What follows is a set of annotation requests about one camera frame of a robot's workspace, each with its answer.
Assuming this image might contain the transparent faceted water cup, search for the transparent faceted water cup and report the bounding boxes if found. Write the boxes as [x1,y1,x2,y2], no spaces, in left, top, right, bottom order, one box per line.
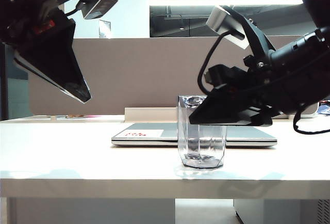
[177,95,228,169]

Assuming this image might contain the silver closed laptop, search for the silver closed laptop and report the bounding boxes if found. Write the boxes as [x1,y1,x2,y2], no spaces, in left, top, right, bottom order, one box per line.
[111,122,278,148]

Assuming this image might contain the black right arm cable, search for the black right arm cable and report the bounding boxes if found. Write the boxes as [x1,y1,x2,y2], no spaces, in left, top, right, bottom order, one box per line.
[292,99,330,135]

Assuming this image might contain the blue cloth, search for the blue cloth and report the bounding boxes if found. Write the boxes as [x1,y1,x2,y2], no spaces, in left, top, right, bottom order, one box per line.
[319,101,330,115]

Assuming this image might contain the white laptop sticker red print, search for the white laptop sticker red print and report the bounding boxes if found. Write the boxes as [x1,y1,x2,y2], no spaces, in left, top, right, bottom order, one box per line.
[115,129,165,139]

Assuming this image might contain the black right camera bracket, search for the black right camera bracket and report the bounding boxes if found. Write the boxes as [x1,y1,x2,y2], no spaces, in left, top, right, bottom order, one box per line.
[226,6,278,68]

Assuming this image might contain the black camera cable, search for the black camera cable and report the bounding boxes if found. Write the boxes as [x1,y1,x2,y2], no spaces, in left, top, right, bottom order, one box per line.
[63,1,87,17]
[197,30,233,94]

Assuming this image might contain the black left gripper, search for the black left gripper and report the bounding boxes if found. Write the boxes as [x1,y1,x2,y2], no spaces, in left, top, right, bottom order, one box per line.
[5,0,92,104]

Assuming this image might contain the framed wall poster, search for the framed wall poster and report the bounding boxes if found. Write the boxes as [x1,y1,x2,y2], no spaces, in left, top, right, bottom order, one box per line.
[98,19,112,39]

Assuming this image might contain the black right camera cable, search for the black right camera cable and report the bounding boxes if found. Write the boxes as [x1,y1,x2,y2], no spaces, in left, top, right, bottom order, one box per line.
[197,30,233,94]

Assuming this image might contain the long white ceiling light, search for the long white ceiling light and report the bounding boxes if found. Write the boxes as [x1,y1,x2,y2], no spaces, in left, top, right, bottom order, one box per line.
[148,0,304,6]

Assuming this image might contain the black left camera cable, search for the black left camera cable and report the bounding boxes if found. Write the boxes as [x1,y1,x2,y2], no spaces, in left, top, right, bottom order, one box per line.
[63,1,87,17]

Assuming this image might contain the brown fabric desk divider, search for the brown fabric desk divider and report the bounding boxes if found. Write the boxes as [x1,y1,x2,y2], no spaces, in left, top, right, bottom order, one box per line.
[28,37,319,117]

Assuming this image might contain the white desk support panel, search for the white desk support panel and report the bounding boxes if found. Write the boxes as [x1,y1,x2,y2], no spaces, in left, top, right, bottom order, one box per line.
[6,197,176,224]

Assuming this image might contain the pink and orange papers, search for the pink and orange papers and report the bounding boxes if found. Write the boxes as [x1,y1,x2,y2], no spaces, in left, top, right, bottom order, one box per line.
[58,114,104,119]

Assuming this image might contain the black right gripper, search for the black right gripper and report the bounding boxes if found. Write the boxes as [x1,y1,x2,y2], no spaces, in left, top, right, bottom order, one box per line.
[188,63,287,127]

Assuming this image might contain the white under-desk cabinet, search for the white under-desk cabinet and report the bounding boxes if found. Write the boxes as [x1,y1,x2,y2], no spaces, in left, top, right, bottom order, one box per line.
[234,198,330,224]

